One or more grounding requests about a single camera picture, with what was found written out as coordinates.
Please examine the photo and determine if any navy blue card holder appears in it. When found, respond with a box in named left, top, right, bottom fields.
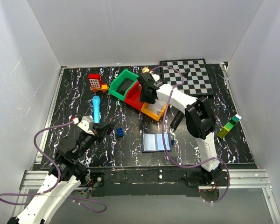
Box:
left=141, top=133, right=175, bottom=153

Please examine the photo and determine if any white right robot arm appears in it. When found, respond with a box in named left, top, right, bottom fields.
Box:
left=137, top=68, right=222, bottom=184

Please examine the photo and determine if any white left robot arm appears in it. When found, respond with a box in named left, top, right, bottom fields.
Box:
left=8, top=116, right=117, bottom=224

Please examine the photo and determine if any white cards stack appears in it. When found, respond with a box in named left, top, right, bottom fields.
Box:
left=147, top=99, right=166, bottom=116

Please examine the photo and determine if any cream toy microphone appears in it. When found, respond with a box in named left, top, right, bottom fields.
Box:
left=142, top=67, right=150, bottom=73

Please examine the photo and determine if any blue lego brick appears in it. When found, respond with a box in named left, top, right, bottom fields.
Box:
left=116, top=127, right=124, bottom=138

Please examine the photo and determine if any red plastic bin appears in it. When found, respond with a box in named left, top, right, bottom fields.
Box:
left=124, top=81, right=144, bottom=111

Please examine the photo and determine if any yellow plastic bin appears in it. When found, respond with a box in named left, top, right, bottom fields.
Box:
left=141, top=99, right=167, bottom=121

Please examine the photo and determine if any blue toy microphone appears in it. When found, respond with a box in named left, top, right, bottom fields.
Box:
left=92, top=96, right=100, bottom=123

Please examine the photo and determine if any green plastic bin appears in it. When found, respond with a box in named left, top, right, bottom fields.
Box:
left=109, top=69, right=139, bottom=101

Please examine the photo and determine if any black silver microphone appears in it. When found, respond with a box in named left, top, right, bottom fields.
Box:
left=170, top=111, right=184, bottom=131

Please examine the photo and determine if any red yellow toy train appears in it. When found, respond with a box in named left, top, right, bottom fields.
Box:
left=88, top=73, right=109, bottom=93

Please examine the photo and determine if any black white chessboard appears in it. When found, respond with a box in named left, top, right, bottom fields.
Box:
left=160, top=59, right=214, bottom=96

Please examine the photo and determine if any green lego brick stack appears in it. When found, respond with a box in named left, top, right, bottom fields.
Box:
left=217, top=114, right=242, bottom=139

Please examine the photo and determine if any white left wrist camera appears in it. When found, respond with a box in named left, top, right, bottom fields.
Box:
left=71, top=116, right=94, bottom=132

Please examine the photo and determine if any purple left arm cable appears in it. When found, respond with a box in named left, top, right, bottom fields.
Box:
left=0, top=118, right=107, bottom=213

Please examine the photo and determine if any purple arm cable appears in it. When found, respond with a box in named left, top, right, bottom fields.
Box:
left=0, top=118, right=107, bottom=213
left=150, top=65, right=231, bottom=203

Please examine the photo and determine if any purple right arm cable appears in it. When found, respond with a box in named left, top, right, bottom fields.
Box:
left=150, top=65, right=231, bottom=203

